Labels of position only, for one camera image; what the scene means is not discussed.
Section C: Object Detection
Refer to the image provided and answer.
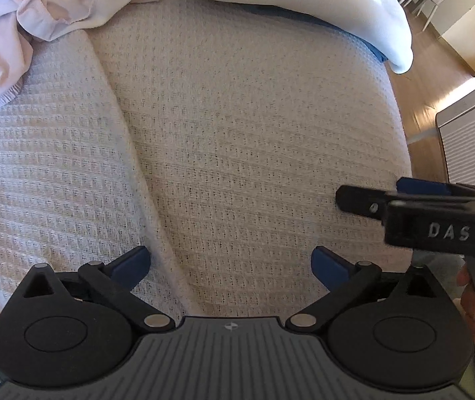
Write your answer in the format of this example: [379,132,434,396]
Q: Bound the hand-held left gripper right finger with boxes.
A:
[285,246,446,334]

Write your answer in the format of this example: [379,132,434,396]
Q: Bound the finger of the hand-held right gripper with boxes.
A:
[335,184,392,219]
[396,177,475,213]

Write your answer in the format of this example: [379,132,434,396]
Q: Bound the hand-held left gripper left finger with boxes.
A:
[15,246,172,334]

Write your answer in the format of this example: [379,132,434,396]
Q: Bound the cream fleece-lined sweatshirt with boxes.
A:
[154,0,414,74]

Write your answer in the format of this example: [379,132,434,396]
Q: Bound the beige waffle-covered sofa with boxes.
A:
[0,0,415,384]

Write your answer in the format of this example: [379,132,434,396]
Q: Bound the pink crumpled garment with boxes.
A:
[0,0,157,109]

